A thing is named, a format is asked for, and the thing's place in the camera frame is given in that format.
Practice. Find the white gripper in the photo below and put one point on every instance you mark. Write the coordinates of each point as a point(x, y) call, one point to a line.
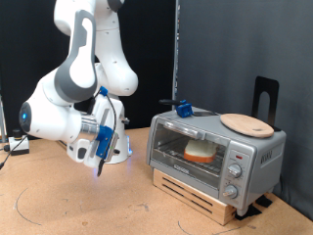
point(106, 111)

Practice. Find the white bread slice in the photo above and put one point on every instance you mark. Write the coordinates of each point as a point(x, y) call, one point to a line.
point(200, 150)

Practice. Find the silver temperature knob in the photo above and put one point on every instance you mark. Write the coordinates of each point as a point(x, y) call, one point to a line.
point(234, 170)

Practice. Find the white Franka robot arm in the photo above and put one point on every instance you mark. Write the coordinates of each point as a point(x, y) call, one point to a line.
point(78, 65)

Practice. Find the silver toaster oven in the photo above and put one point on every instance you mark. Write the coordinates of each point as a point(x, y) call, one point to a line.
point(260, 163)

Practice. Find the grey emergency stop box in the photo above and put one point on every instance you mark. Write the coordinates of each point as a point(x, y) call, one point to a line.
point(19, 145)

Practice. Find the wooden block base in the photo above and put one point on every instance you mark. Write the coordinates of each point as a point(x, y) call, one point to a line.
point(195, 199)

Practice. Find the metal stand leg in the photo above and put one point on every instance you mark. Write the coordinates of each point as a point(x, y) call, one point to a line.
point(2, 120)

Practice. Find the silver timer knob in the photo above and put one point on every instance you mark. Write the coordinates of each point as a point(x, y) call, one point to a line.
point(230, 192)

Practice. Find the vertical metal pole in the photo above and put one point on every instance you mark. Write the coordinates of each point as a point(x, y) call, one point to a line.
point(176, 49)

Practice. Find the small wooden cutting board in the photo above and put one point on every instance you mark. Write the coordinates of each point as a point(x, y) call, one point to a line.
point(247, 125)

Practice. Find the black foam pad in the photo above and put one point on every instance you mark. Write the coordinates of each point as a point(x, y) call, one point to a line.
point(247, 212)
point(264, 200)

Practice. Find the black metal bookend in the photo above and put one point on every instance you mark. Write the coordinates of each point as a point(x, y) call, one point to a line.
point(259, 91)

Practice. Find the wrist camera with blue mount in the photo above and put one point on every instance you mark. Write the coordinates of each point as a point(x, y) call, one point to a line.
point(105, 140)

